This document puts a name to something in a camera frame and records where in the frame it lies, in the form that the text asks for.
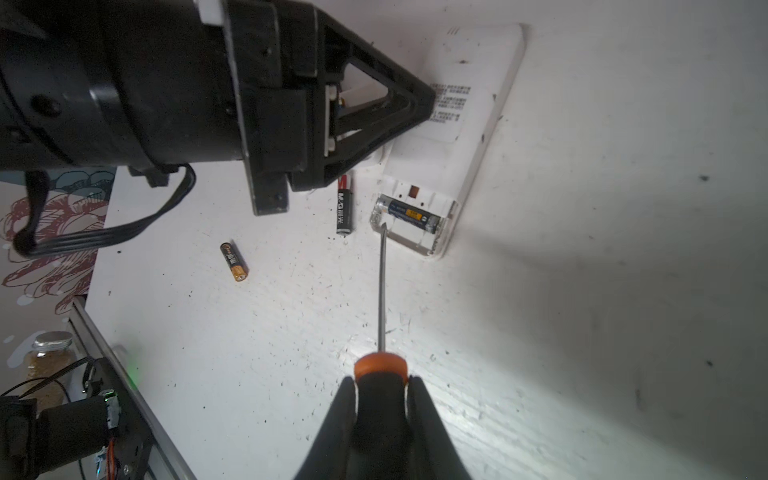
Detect black blue AAA battery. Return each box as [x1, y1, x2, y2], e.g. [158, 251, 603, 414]
[376, 196, 443, 234]

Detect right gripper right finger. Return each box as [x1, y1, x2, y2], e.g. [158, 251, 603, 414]
[406, 376, 471, 479]

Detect gold black AAA battery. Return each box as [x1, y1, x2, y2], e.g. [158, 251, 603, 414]
[220, 242, 248, 282]

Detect brown grain bottle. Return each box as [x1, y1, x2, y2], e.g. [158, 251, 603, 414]
[23, 331, 76, 412]

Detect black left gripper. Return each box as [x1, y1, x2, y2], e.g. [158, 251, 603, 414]
[223, 1, 436, 216]

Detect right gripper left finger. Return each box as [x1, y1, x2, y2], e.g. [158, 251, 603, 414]
[295, 376, 357, 480]

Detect white remote control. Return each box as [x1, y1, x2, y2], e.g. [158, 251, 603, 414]
[370, 23, 526, 259]

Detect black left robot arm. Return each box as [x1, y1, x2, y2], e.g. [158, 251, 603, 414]
[1, 1, 436, 259]

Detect orange black screwdriver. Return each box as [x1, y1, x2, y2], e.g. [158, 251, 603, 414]
[349, 225, 410, 479]

